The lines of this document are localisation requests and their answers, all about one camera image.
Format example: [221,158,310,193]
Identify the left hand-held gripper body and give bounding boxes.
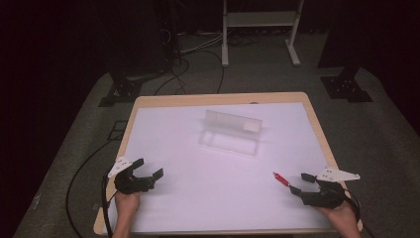
[107,156,157,195]

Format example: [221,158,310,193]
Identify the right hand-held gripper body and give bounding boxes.
[300,166,362,210]

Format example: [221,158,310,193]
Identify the small red pen-shaped tool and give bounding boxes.
[272,172,291,187]

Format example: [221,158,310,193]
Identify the clear plastic box with lid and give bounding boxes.
[197,109,263,158]

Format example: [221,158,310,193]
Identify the person's left hand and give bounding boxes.
[114,190,142,216]

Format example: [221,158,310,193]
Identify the person's right hand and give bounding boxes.
[316,199,360,226]

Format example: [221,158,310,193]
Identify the black tape square outline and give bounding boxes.
[106,120,129,141]

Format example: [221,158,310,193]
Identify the white table mat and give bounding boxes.
[104,101,335,235]

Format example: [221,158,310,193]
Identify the wooden table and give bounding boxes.
[93,91,365,237]

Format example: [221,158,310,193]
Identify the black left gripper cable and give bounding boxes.
[100,171,117,238]

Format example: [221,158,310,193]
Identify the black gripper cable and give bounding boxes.
[100,171,117,238]
[343,187,376,238]

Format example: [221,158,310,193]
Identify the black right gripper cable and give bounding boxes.
[343,187,376,238]

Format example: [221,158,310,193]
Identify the long black floor cable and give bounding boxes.
[65,138,117,238]

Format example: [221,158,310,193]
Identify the black stand base plate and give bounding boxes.
[319,66,374,104]
[97,74,147,108]

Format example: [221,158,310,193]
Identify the black looped floor cable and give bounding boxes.
[153,49,226,96]

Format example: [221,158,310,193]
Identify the white floor cables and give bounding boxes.
[177,32,225,57]

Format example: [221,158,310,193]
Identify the white metal stand frame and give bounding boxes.
[221,0,306,68]

